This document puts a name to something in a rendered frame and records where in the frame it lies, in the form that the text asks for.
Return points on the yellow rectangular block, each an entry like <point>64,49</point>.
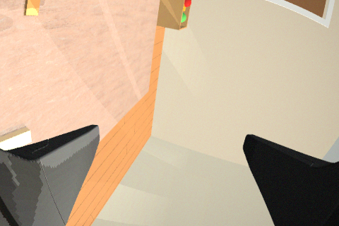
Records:
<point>32,7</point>

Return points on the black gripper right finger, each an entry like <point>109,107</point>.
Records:
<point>298,189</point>

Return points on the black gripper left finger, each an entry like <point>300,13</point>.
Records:
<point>40,182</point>

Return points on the cream rectangular block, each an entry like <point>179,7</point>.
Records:
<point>16,139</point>

